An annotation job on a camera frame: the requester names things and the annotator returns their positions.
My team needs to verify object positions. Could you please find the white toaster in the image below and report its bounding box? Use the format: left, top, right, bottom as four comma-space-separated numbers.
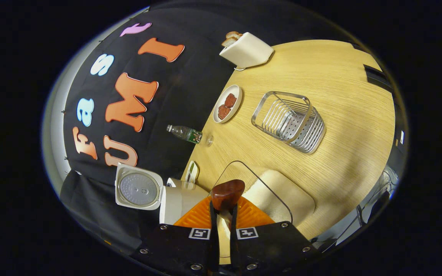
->
219, 32, 274, 71

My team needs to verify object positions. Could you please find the white rice cooker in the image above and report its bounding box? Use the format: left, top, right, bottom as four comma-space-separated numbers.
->
114, 162, 210, 225

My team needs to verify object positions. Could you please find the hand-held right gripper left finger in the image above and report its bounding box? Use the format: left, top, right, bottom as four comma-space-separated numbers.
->
131, 196, 219, 276

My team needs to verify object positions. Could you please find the white two-part sauce dish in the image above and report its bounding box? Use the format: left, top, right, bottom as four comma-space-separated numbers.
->
186, 161, 200, 184

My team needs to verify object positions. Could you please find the clear plastic water bottle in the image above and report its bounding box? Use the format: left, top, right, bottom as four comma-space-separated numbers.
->
167, 124, 214, 147

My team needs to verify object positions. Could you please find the metal wire chopstick holder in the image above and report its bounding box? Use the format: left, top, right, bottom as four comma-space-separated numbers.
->
251, 91, 326, 154

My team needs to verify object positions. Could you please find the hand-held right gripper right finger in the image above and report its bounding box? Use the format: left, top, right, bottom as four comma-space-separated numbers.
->
229, 196, 321, 276

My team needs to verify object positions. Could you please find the white round plate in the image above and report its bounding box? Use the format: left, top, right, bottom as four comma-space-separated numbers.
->
213, 84, 243, 123

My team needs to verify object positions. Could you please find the brown wooden spoon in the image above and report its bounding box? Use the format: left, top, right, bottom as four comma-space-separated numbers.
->
210, 179, 246, 221

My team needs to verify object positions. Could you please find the small black flat object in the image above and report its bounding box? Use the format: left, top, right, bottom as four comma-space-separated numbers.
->
363, 64, 392, 90

